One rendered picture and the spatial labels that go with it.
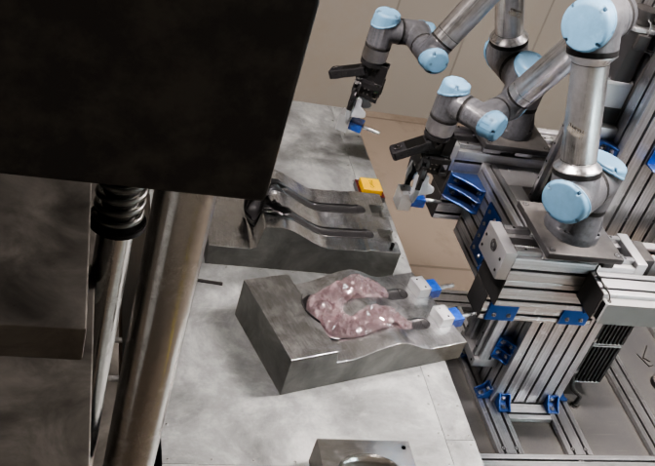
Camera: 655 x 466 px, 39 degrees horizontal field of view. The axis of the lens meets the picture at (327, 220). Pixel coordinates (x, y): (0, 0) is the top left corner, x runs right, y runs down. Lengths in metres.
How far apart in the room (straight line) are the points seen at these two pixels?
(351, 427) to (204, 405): 0.32
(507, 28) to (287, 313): 1.17
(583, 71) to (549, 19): 2.83
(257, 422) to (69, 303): 0.98
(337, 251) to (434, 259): 1.68
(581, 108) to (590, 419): 1.40
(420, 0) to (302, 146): 1.96
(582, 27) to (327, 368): 0.93
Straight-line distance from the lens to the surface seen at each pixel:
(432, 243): 4.11
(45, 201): 1.22
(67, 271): 1.12
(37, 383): 1.33
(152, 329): 0.97
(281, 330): 2.05
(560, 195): 2.26
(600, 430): 3.29
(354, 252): 2.38
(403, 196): 2.52
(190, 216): 0.88
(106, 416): 1.97
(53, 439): 1.27
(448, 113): 2.39
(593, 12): 2.13
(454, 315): 2.33
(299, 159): 2.83
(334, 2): 4.60
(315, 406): 2.07
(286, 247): 2.33
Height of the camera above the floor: 2.28
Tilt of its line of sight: 35 degrees down
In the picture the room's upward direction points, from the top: 18 degrees clockwise
